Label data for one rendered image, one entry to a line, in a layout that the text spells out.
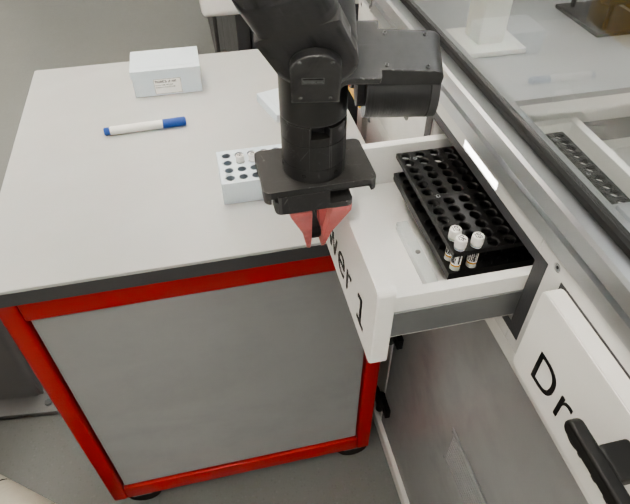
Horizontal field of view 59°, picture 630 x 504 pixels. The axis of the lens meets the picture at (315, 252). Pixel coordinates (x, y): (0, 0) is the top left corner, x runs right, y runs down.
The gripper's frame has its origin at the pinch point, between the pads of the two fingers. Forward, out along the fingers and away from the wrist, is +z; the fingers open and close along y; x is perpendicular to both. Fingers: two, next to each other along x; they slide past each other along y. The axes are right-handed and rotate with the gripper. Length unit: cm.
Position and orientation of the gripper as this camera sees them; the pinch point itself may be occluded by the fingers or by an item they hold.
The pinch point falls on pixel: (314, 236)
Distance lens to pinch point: 57.3
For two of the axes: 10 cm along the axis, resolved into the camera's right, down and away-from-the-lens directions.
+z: 0.1, 7.0, 7.1
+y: 9.8, -1.6, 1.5
